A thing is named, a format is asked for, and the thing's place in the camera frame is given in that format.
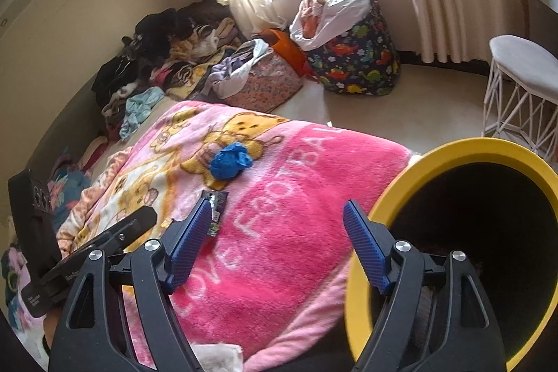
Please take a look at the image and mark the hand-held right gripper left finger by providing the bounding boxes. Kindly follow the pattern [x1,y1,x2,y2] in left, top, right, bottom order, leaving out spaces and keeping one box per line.
[48,195,214,372]

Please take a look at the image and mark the blue wrapper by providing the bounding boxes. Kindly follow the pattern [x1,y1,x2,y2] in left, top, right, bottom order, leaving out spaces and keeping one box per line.
[210,143,254,181]

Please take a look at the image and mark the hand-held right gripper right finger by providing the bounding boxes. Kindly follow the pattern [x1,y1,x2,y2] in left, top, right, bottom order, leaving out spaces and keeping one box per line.
[342,200,508,372]

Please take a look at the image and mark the pink printed blanket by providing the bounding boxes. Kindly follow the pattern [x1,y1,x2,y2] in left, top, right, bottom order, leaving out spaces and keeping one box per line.
[56,99,413,368]

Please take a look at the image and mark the light blue cloth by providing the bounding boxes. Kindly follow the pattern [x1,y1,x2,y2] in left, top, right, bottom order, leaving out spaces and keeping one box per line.
[120,88,165,142]

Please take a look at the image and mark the blue floral bedding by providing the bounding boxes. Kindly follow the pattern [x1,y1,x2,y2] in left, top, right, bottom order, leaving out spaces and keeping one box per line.
[0,147,94,333]

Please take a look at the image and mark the yellow and black bin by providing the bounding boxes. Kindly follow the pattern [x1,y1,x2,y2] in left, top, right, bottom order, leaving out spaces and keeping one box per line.
[344,139,558,372]

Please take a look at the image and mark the orange bag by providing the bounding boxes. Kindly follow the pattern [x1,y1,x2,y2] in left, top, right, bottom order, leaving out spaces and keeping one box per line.
[259,29,313,78]

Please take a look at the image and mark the dark snack wrapper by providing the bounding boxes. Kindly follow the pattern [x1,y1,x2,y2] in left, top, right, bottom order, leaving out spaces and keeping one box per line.
[203,190,230,238]

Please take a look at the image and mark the white plastic bag of clothes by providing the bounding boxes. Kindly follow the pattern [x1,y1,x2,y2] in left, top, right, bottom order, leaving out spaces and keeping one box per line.
[290,0,374,50]

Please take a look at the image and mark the pile of mixed clothes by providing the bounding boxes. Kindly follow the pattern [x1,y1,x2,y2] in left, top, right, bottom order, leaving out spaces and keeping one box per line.
[91,0,250,124]

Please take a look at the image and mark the white and purple clothes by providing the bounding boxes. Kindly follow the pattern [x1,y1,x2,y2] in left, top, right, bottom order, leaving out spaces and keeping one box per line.
[209,38,273,99]

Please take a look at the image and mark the pink floral fabric bag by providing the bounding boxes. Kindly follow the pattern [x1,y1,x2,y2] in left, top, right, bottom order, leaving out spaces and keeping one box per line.
[220,50,306,110]

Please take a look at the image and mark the white fuzzy cloth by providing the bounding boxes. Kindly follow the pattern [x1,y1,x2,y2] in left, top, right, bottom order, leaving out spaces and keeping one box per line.
[192,343,243,372]

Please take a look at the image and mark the white wire-frame stool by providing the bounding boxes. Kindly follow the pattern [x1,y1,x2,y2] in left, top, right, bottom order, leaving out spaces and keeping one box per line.
[482,34,558,161]

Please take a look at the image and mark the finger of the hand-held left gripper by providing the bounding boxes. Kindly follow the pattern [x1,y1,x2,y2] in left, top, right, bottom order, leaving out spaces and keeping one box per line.
[69,206,158,258]

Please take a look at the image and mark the dinosaur print fabric bag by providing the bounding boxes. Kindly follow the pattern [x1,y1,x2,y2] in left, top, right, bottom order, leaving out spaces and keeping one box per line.
[305,0,401,96]

